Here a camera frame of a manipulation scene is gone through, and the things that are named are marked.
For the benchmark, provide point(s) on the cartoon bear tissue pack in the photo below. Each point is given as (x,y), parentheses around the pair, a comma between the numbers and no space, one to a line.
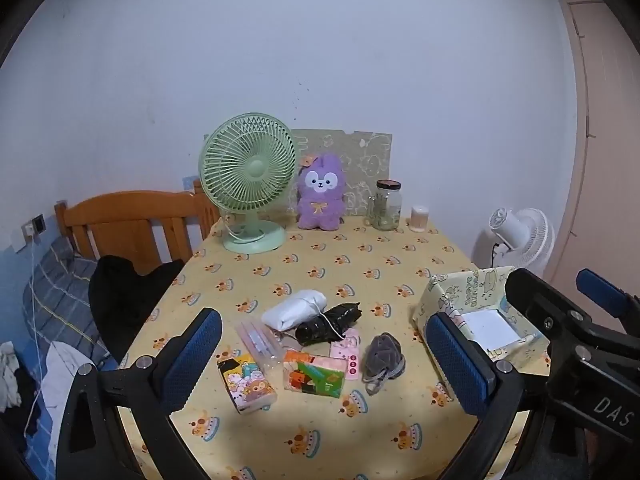
(247,385)

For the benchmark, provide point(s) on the green desk fan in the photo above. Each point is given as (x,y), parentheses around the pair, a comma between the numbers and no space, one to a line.
(250,170)

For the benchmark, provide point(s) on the cartoon printed storage box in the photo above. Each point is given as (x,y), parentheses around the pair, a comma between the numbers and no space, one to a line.
(465,285)

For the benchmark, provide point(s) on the grey fuzzy cloth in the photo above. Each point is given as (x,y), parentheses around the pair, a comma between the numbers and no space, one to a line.
(382,355)

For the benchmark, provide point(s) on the white paper sheet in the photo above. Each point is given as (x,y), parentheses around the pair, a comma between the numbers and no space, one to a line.
(490,327)

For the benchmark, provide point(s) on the black garment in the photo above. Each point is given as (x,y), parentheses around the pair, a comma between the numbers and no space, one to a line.
(125,300)

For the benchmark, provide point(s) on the dark clothes pile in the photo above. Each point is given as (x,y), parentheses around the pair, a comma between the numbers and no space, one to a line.
(15,390)

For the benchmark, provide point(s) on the beige door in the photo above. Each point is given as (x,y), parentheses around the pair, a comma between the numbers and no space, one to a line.
(610,135)

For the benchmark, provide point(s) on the wooden chair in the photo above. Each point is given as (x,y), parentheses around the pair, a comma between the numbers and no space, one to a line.
(125,210)

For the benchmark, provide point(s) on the clear plastic tube pack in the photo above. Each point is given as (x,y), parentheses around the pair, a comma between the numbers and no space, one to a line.
(257,342)

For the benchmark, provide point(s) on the purple plush toy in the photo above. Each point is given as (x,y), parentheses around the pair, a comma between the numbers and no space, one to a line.
(320,200)

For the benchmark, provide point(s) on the white bed cloth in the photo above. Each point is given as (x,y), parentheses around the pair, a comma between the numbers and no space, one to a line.
(62,385)

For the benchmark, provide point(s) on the white standing fan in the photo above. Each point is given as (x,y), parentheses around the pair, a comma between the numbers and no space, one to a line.
(525,240)

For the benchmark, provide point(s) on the black plastic bag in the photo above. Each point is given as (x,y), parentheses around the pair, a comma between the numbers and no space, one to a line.
(327,322)

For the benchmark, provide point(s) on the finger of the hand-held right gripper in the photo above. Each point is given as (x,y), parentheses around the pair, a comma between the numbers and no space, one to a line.
(540,300)
(602,290)

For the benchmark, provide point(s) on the patterned cardboard board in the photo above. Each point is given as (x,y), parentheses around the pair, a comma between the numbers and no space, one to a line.
(360,160)

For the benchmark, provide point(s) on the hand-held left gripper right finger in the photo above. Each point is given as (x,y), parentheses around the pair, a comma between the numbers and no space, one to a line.
(460,362)

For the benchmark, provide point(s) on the blue plaid bedding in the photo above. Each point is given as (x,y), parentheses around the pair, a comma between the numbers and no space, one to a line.
(60,290)

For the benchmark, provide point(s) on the cotton swab container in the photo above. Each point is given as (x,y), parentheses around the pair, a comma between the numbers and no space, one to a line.
(420,220)

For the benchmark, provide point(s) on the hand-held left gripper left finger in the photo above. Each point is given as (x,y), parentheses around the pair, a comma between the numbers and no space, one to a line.
(195,357)

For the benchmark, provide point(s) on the glass jar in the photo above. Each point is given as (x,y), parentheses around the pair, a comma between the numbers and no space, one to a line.
(385,210)

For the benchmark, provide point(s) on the black wall socket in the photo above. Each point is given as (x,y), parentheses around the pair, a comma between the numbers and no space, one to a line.
(38,223)

